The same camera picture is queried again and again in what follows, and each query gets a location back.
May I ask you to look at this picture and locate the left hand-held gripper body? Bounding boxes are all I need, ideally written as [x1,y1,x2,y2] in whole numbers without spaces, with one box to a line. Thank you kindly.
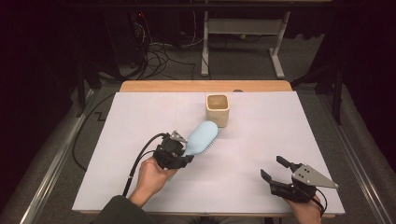
[152,130,190,171]

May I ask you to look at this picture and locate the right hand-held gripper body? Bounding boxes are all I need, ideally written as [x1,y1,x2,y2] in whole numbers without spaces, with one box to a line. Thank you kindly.
[269,163,340,203]

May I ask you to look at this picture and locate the light blue hairbrush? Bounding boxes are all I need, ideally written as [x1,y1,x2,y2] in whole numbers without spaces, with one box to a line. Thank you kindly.
[182,120,219,157]

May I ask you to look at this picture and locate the beige square cup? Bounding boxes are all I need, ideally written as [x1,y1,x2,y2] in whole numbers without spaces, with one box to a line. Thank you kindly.
[205,93,231,129]

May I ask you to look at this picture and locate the person's right hand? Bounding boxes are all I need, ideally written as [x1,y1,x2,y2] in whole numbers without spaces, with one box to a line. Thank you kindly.
[283,194,324,224]

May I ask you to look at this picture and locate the person's left hand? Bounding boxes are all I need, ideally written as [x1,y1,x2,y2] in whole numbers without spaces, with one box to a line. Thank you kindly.
[129,156,179,208]

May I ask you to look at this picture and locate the white table mat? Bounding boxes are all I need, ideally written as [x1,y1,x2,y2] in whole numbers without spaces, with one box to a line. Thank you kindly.
[72,91,346,216]

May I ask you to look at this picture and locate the black stand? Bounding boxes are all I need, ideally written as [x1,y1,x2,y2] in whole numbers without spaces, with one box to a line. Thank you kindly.
[290,62,345,126]

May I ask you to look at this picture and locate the dark computer tower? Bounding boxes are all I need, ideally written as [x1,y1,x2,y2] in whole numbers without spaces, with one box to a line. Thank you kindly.
[106,10,149,68]

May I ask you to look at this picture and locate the left hand-held gripper cable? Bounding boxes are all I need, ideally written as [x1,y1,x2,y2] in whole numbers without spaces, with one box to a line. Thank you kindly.
[121,133,169,198]

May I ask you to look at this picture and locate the metal floor rail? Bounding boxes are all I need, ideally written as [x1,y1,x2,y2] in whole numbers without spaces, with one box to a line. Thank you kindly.
[18,88,97,224]
[317,92,390,224]

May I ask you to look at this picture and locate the tangle of floor cables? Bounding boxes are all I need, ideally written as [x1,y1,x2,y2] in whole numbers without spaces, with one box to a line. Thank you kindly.
[136,12,206,80]

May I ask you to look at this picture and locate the long black floor cable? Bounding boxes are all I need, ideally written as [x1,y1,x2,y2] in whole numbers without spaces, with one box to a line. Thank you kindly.
[72,92,117,172]

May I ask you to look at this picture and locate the white metal desk frame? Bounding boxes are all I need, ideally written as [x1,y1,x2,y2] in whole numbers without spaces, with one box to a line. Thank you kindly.
[200,10,292,79]

